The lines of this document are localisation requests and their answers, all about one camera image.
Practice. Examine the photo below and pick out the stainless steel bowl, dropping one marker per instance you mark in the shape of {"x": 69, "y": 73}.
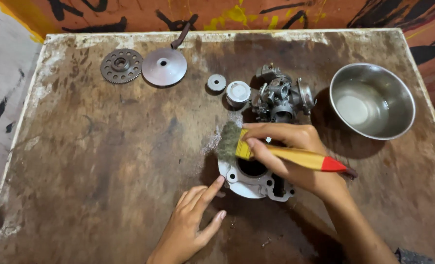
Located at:
{"x": 371, "y": 101}

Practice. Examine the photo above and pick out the grey engine cylinder block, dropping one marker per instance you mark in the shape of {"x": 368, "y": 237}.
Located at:
{"x": 252, "y": 181}

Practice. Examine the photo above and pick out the yellow paintbrush with red tip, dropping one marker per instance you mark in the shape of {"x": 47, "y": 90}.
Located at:
{"x": 298, "y": 157}

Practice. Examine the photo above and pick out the small grey gear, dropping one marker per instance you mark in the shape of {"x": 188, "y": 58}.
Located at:
{"x": 216, "y": 82}

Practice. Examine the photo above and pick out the grey metal carburetor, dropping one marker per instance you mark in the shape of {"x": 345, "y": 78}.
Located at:
{"x": 280, "y": 97}

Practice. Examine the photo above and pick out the silver engine piston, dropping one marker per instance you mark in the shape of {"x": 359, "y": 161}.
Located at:
{"x": 238, "y": 93}

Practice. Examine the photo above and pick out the toothed gear disc with holes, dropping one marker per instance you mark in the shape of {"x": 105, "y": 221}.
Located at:
{"x": 121, "y": 66}

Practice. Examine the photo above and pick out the brown metal lever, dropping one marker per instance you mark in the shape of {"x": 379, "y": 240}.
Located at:
{"x": 183, "y": 33}

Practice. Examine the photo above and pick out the smooth metal pulley disc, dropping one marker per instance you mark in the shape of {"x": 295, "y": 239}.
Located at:
{"x": 164, "y": 68}

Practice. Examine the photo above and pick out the dark grey cloth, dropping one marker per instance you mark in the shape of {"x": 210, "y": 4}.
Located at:
{"x": 413, "y": 256}

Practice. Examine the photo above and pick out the person's right hand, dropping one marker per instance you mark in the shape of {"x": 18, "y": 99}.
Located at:
{"x": 305, "y": 172}

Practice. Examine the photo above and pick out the person's left hand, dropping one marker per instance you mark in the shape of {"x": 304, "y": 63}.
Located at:
{"x": 182, "y": 231}

